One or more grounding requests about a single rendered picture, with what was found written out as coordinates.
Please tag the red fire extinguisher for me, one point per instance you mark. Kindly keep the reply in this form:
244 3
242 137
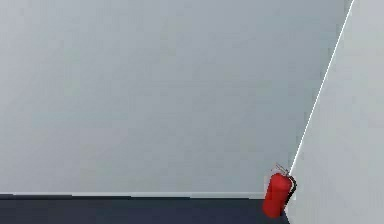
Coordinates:
276 196

